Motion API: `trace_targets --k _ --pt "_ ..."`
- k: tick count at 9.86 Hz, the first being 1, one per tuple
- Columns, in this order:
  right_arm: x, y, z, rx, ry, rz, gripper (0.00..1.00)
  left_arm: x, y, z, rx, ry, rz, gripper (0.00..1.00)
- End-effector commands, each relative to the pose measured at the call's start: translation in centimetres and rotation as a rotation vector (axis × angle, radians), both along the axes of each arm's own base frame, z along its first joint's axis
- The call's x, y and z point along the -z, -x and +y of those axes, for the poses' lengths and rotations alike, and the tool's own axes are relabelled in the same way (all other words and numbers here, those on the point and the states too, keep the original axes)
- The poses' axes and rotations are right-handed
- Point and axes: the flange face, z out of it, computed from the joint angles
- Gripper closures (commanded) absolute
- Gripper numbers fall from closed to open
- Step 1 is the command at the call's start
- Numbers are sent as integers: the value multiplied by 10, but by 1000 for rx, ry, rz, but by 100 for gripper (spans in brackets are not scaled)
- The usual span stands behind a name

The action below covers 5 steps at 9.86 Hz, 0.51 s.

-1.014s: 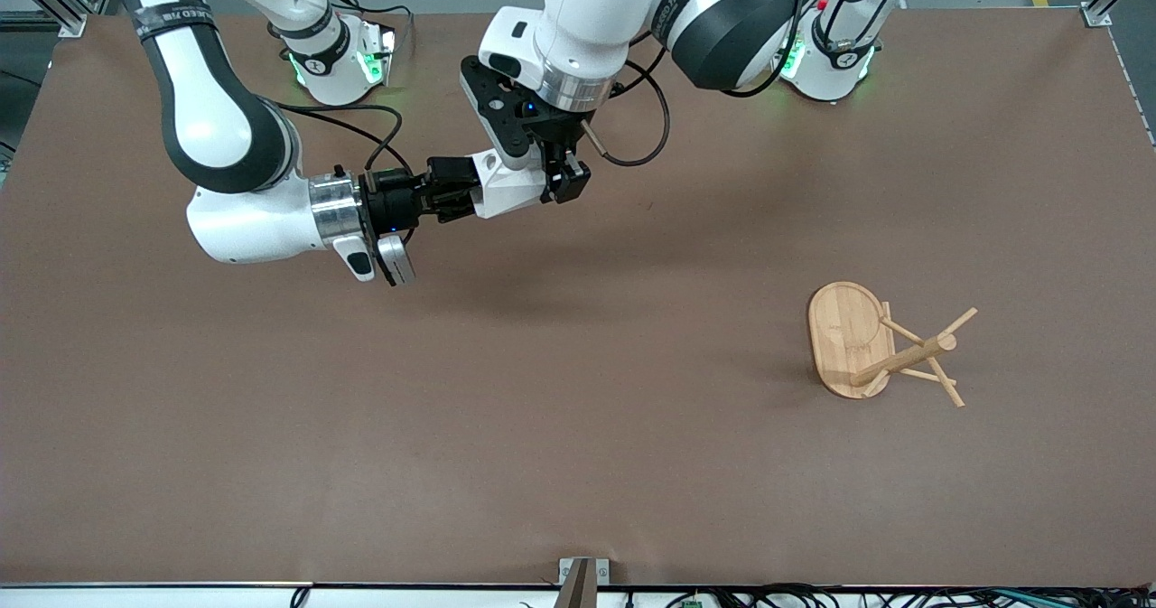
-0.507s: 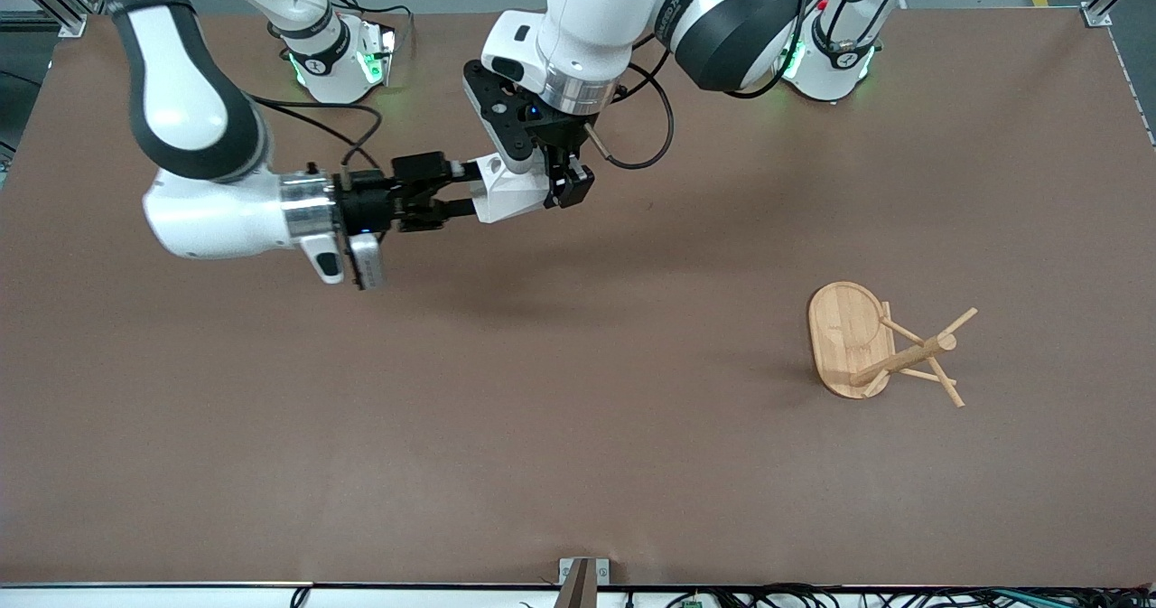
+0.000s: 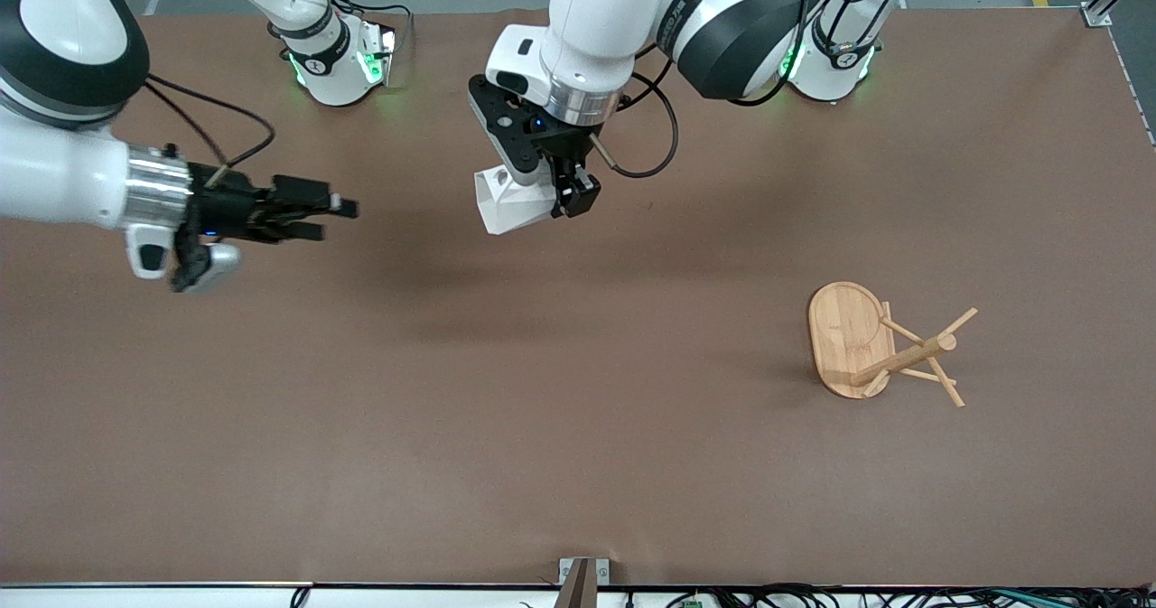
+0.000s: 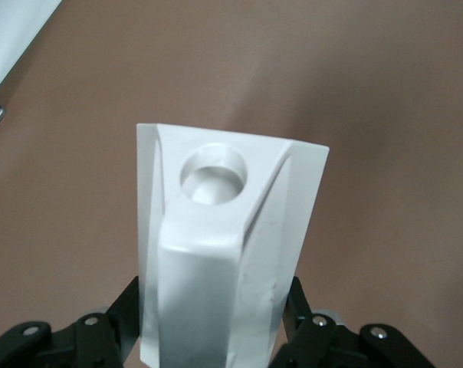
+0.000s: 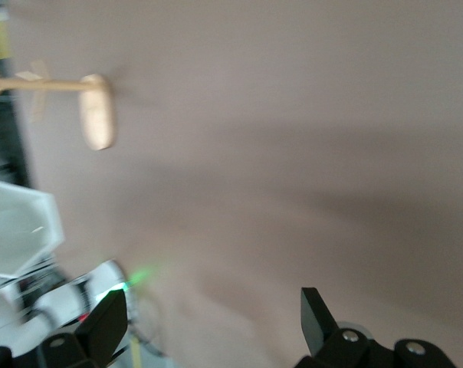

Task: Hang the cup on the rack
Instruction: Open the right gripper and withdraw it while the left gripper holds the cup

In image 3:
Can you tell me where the white faceted cup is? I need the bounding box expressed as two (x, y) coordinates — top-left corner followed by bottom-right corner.
(475, 165), (566, 236)

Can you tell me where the wooden cup rack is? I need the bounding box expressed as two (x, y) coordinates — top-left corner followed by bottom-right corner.
(806, 281), (979, 408)

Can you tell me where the brown table cover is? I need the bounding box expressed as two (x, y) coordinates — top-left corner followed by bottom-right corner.
(0, 7), (1156, 586)

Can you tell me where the black right arm base cable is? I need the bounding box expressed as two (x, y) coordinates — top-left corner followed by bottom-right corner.
(321, 0), (414, 49)

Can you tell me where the grey metal bracket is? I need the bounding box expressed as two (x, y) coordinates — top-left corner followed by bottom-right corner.
(558, 557), (611, 587)

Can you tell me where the brown camera post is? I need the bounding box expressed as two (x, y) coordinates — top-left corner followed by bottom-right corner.
(553, 561), (599, 608)

